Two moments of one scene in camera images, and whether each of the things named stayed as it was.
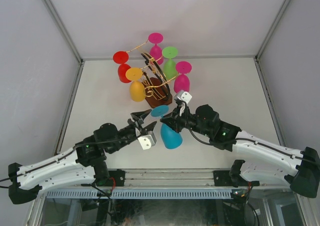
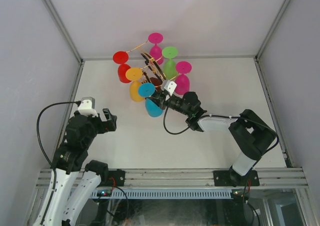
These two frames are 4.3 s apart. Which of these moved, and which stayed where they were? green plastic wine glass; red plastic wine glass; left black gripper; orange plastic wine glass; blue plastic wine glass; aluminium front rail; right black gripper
Moved: right black gripper; left black gripper; blue plastic wine glass
Stayed: orange plastic wine glass; green plastic wine glass; aluminium front rail; red plastic wine glass
